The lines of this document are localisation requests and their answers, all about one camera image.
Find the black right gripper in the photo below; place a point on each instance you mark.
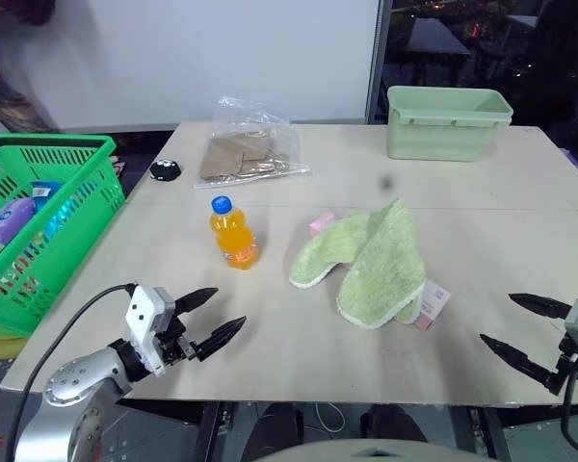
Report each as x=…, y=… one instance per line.
x=569, y=361

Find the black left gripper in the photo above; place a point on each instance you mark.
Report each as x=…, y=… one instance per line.
x=176, y=344

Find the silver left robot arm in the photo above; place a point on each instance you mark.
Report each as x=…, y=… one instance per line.
x=77, y=380

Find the green plastic shopping basket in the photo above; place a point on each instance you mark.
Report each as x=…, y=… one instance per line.
x=77, y=143

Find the orange juice bottle blue cap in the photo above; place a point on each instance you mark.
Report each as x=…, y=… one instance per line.
x=236, y=243

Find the white and pink box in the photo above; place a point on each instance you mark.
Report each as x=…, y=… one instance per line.
x=436, y=298

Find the small pink box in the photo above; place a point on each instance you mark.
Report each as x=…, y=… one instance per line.
x=320, y=223

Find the black round device white dots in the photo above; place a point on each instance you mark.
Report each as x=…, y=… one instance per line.
x=165, y=171

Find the brown cardboard pieces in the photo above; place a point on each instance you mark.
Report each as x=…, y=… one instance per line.
x=231, y=156

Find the light green towel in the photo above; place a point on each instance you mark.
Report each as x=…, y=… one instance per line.
x=380, y=260

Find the pale robot torso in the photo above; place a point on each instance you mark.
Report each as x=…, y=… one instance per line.
x=318, y=452

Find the clear plastic bag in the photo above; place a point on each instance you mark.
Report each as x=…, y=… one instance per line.
x=270, y=125

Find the blue snack package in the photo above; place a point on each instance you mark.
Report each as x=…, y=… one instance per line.
x=45, y=192

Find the yellow flat object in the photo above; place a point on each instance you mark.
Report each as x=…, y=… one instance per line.
x=0, y=347

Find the light green plastic bin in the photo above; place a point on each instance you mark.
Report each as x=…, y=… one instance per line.
x=433, y=135

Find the purple snack package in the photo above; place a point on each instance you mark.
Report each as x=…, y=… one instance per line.
x=9, y=216

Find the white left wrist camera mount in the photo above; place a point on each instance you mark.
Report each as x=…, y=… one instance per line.
x=142, y=308

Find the grey metal partition post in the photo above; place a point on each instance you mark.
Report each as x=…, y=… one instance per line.
x=378, y=58

